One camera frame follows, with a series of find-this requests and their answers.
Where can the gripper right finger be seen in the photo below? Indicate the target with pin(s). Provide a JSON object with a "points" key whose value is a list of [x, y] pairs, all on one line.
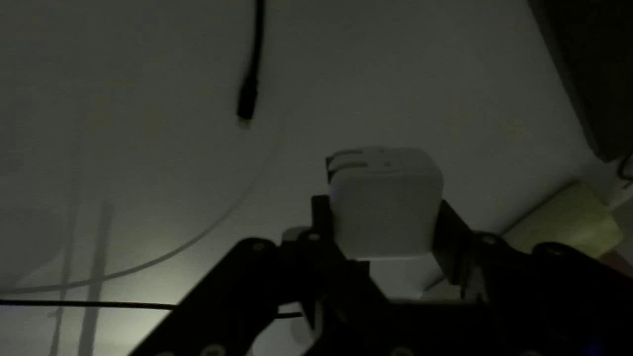
{"points": [[544, 296]]}

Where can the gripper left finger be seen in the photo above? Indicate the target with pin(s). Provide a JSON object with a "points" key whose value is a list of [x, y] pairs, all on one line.
{"points": [[247, 287]]}

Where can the white power adapter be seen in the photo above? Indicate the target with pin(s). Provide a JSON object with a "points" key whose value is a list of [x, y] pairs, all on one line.
{"points": [[385, 207]]}

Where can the pale yellow block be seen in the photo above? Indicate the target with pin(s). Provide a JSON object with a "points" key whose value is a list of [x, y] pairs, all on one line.
{"points": [[568, 217]]}

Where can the black box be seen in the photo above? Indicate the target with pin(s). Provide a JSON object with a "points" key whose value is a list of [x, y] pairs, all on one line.
{"points": [[593, 64]]}

